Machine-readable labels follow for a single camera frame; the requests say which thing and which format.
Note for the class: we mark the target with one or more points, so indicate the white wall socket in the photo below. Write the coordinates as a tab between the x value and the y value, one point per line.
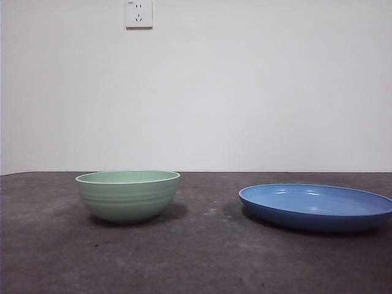
138	15

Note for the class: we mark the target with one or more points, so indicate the blue plate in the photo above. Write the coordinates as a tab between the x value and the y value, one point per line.
309	211

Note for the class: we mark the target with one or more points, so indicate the green ribbed bowl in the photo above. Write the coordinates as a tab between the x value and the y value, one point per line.
125	202

